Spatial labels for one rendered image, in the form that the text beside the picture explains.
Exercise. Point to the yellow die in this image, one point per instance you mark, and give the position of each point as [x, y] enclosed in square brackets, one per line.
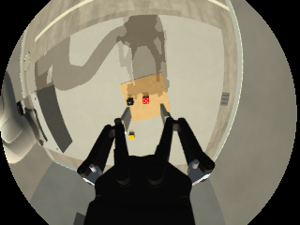
[131, 136]

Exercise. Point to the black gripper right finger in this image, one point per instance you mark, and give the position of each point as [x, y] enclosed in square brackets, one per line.
[200, 165]

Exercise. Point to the red die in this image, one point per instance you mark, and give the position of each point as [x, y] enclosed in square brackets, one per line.
[145, 100]

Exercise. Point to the black die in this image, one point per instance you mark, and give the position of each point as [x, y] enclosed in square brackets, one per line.
[130, 101]

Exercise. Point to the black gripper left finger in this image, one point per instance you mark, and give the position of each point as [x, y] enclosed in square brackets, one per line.
[92, 168]

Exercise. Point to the tan square mat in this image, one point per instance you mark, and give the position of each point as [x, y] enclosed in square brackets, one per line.
[152, 86]

